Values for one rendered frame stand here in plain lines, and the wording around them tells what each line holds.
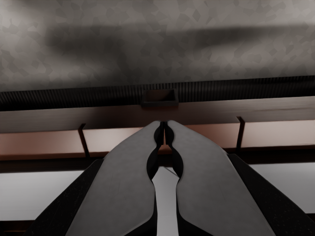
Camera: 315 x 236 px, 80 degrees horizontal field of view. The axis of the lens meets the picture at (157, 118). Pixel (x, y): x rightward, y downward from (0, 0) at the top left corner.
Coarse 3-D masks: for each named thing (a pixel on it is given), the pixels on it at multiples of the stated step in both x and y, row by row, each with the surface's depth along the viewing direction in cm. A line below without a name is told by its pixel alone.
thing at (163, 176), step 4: (160, 168) 22; (164, 168) 22; (160, 172) 22; (164, 172) 22; (168, 172) 22; (156, 176) 22; (160, 176) 22; (164, 176) 22; (168, 176) 22; (172, 176) 22; (176, 176) 22; (152, 180) 22; (156, 180) 22; (160, 180) 22; (164, 180) 22; (168, 180) 22; (172, 180) 22; (176, 180) 22; (156, 184) 23; (160, 184) 23; (164, 184) 23; (168, 184) 23
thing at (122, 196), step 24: (120, 144) 10; (144, 144) 10; (120, 168) 8; (144, 168) 8; (96, 192) 7; (120, 192) 7; (144, 192) 7; (96, 216) 6; (120, 216) 6; (144, 216) 6
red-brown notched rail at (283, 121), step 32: (0, 128) 23; (32, 128) 22; (64, 128) 22; (96, 128) 21; (128, 128) 21; (192, 128) 21; (224, 128) 21; (256, 128) 21; (288, 128) 21; (0, 160) 24
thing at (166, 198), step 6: (156, 186) 23; (162, 186) 23; (168, 186) 23; (174, 186) 23; (156, 192) 23; (162, 192) 23; (168, 192) 23; (174, 192) 23; (156, 198) 24; (162, 198) 24; (168, 198) 24; (174, 198) 24; (162, 204) 25; (168, 204) 24; (174, 204) 24; (162, 210) 25; (168, 210) 25; (174, 210) 25
